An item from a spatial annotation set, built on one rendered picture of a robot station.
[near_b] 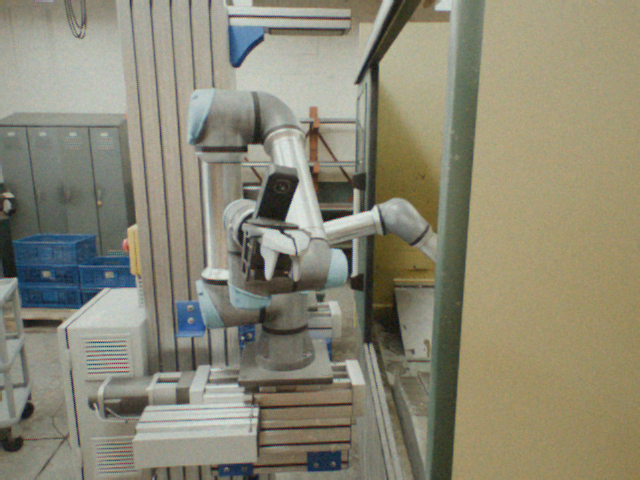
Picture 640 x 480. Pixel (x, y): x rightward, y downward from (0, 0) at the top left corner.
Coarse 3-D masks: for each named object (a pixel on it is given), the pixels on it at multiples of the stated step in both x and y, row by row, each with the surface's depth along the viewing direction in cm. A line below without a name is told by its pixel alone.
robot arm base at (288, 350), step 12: (264, 336) 118; (276, 336) 115; (288, 336) 115; (300, 336) 117; (264, 348) 118; (276, 348) 115; (288, 348) 115; (300, 348) 116; (312, 348) 120; (264, 360) 116; (276, 360) 115; (288, 360) 115; (300, 360) 116; (312, 360) 120
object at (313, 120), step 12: (312, 108) 571; (300, 120) 537; (312, 120) 538; (324, 120) 539; (336, 120) 539; (348, 120) 540; (312, 132) 565; (312, 144) 580; (324, 144) 593; (312, 156) 583; (252, 168) 593; (312, 168) 567; (312, 180) 590; (348, 180) 605; (324, 204) 561; (336, 204) 561; (348, 204) 562; (336, 216) 615; (348, 240) 600
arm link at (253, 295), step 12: (228, 252) 85; (240, 252) 83; (228, 264) 86; (240, 264) 83; (240, 276) 84; (240, 288) 84; (252, 288) 84; (264, 288) 85; (276, 288) 86; (288, 288) 87; (240, 300) 85; (252, 300) 85; (264, 300) 86
